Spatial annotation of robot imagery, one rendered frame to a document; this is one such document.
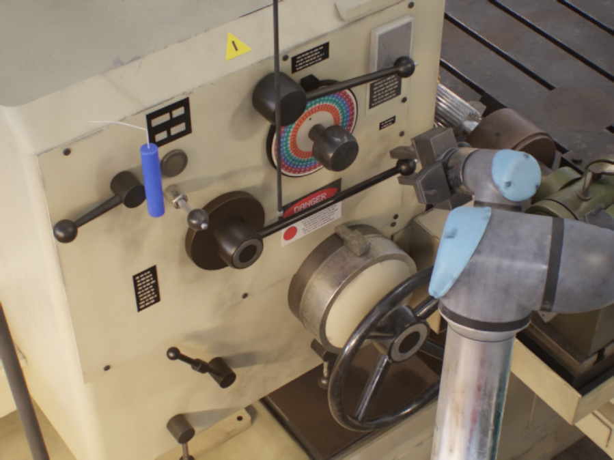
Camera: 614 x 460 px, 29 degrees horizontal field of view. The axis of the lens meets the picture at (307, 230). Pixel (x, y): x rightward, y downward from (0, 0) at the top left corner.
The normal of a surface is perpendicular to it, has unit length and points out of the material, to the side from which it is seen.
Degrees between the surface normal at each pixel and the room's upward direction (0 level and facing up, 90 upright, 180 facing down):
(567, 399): 90
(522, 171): 59
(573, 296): 81
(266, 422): 0
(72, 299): 90
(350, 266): 20
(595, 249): 29
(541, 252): 34
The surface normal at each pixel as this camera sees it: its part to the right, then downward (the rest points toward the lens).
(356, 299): 0.28, 0.32
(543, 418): 0.59, 0.56
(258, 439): 0.00, -0.72
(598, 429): -0.80, 0.41
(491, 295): -0.10, 0.39
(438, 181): 0.51, 0.10
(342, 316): 0.15, 0.53
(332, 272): -0.42, -0.40
